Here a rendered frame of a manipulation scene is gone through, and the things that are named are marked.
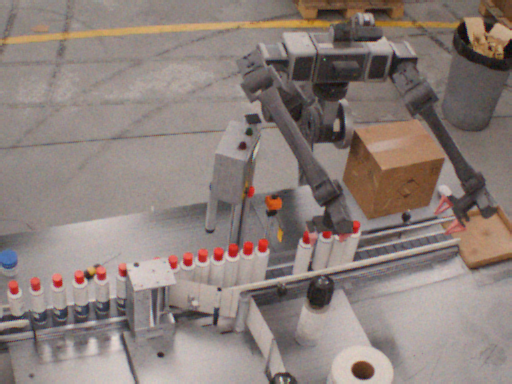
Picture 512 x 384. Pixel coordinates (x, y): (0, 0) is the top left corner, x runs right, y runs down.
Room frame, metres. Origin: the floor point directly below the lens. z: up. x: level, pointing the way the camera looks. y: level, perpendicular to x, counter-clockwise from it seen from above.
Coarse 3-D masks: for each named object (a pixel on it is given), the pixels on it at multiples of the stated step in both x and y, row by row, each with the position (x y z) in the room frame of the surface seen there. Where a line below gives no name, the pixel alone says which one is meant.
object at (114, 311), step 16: (416, 240) 2.26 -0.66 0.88; (432, 240) 2.27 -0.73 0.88; (368, 256) 2.14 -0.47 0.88; (272, 272) 2.00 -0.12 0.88; (288, 272) 2.01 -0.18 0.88; (336, 272) 2.04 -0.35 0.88; (112, 304) 1.73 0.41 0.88; (32, 320) 1.60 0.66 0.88; (48, 320) 1.61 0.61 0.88; (80, 320) 1.64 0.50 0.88
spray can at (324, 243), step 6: (324, 234) 2.04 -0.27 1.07; (330, 234) 2.04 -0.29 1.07; (318, 240) 2.05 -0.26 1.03; (324, 240) 2.03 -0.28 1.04; (330, 240) 2.04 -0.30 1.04; (318, 246) 2.04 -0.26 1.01; (324, 246) 2.03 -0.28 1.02; (330, 246) 2.04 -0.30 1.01; (318, 252) 2.03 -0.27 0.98; (324, 252) 2.03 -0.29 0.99; (318, 258) 2.03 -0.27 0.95; (324, 258) 2.03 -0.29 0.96; (312, 264) 2.04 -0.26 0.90; (318, 264) 2.03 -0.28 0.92; (324, 264) 2.03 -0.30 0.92
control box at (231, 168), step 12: (228, 132) 2.01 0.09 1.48; (240, 132) 2.01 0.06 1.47; (228, 144) 1.95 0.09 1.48; (252, 144) 1.97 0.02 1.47; (216, 156) 1.90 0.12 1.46; (228, 156) 1.90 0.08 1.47; (240, 156) 1.90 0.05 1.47; (216, 168) 1.90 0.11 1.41; (228, 168) 1.90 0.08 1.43; (240, 168) 1.89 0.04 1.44; (216, 180) 1.90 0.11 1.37; (228, 180) 1.90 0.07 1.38; (240, 180) 1.89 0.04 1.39; (216, 192) 1.90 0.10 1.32; (228, 192) 1.89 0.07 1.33; (240, 192) 1.89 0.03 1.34
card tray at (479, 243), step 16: (496, 208) 2.55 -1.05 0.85; (448, 224) 2.42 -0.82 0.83; (480, 224) 2.45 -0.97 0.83; (496, 224) 2.47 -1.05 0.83; (464, 240) 2.35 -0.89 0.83; (480, 240) 2.36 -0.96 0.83; (496, 240) 2.37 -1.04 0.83; (464, 256) 2.26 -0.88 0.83; (480, 256) 2.27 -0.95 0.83; (496, 256) 2.25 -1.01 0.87
